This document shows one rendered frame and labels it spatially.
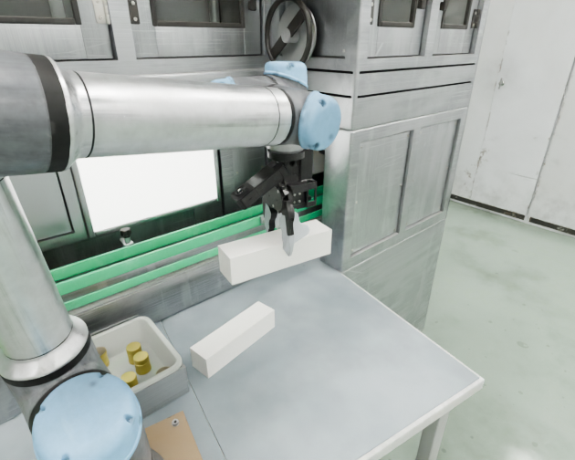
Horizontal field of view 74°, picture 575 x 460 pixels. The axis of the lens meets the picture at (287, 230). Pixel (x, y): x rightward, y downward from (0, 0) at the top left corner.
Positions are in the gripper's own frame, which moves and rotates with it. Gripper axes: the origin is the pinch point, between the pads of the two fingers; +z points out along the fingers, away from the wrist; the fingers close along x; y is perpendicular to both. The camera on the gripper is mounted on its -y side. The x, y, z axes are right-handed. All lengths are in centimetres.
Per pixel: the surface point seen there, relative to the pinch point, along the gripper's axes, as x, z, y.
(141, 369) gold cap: 12.0, 30.4, -30.0
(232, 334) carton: 9.6, 28.1, -8.0
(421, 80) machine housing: 30, -27, 72
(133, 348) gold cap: 17.1, 27.8, -30.4
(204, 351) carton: 7.5, 28.2, -16.0
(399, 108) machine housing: 28, -19, 62
